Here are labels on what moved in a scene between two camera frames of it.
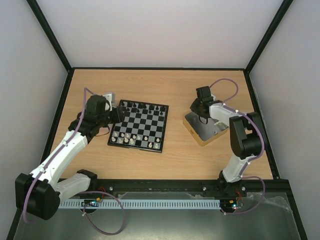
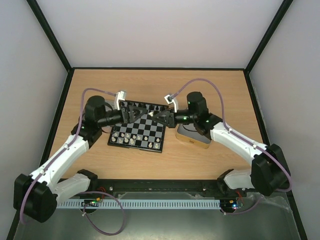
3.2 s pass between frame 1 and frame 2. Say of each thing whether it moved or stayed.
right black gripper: moved
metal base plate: stayed
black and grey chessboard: stayed
